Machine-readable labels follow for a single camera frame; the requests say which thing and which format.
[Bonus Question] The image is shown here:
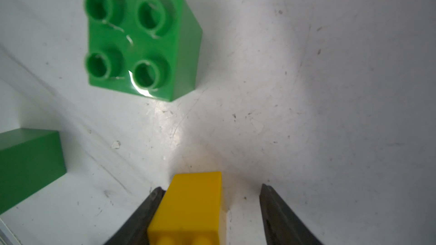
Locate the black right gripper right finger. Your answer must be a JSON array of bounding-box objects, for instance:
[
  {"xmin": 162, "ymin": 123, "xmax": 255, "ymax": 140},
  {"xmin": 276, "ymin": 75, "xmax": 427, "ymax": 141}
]
[{"xmin": 260, "ymin": 184, "xmax": 322, "ymax": 245}]

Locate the green lego brick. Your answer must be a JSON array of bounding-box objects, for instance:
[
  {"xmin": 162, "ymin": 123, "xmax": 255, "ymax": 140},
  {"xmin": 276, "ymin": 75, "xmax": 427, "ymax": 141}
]
[
  {"xmin": 84, "ymin": 0, "xmax": 203, "ymax": 102},
  {"xmin": 1, "ymin": 128, "xmax": 67, "ymax": 214}
]

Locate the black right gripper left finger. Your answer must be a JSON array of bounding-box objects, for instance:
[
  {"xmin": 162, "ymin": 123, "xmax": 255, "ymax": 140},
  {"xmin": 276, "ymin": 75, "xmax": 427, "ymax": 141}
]
[{"xmin": 104, "ymin": 187, "xmax": 166, "ymax": 245}]

